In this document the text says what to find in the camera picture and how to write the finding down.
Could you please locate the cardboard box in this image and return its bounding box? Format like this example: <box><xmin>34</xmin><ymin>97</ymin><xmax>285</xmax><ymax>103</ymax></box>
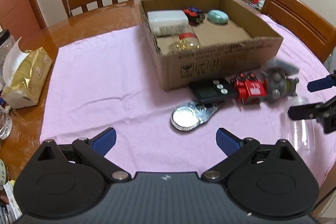
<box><xmin>139</xmin><ymin>0</ymin><xmax>283</xmax><ymax>90</ymax></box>

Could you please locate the gold foil bag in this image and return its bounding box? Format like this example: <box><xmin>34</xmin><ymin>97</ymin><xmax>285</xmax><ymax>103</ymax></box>
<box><xmin>1</xmin><ymin>42</ymin><xmax>52</xmax><ymax>109</ymax></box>

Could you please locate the black digital timer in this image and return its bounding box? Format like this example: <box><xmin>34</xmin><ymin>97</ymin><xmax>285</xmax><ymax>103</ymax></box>
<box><xmin>189</xmin><ymin>78</ymin><xmax>238</xmax><ymax>104</ymax></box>

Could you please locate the clear jar black lid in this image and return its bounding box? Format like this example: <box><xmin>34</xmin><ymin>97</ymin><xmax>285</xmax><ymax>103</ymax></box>
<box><xmin>0</xmin><ymin>29</ymin><xmax>15</xmax><ymax>67</ymax></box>

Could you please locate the red toy train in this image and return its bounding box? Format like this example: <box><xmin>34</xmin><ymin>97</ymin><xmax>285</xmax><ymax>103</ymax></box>
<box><xmin>230</xmin><ymin>72</ymin><xmax>266</xmax><ymax>105</ymax></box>

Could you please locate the red blue black toy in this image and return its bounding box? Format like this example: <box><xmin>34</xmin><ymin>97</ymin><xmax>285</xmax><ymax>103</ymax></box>
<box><xmin>183</xmin><ymin>7</ymin><xmax>205</xmax><ymax>26</ymax></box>

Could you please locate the teal egg-shaped case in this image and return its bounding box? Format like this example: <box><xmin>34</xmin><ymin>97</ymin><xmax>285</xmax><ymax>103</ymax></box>
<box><xmin>207</xmin><ymin>10</ymin><xmax>229</xmax><ymax>25</ymax></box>

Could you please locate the plastic water bottle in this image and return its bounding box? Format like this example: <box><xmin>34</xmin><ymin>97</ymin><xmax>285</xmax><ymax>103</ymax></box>
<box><xmin>0</xmin><ymin>106</ymin><xmax>13</xmax><ymax>140</ymax></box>

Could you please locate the white rectangular box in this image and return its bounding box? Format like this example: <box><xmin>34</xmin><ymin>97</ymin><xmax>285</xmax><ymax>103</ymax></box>
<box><xmin>147</xmin><ymin>10</ymin><xmax>189</xmax><ymax>36</ymax></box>

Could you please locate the wooden door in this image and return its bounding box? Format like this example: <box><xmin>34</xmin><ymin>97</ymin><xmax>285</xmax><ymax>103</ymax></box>
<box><xmin>1</xmin><ymin>0</ymin><xmax>47</xmax><ymax>39</ymax></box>

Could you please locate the grey cartoon figurine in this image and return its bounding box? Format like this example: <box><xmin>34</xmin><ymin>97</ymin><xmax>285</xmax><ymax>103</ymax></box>
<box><xmin>261</xmin><ymin>57</ymin><xmax>299</xmax><ymax>103</ymax></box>

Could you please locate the wooden chair right side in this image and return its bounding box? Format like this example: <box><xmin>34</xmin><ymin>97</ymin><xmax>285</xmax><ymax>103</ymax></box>
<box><xmin>261</xmin><ymin>0</ymin><xmax>335</xmax><ymax>63</ymax></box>

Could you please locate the clear round plastic jar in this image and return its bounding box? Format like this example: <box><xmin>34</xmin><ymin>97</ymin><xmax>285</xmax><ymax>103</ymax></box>
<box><xmin>280</xmin><ymin>96</ymin><xmax>315</xmax><ymax>157</ymax></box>

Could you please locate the clear bottle red band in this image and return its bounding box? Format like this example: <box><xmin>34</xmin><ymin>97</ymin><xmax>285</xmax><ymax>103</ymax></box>
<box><xmin>169</xmin><ymin>32</ymin><xmax>201</xmax><ymax>51</ymax></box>

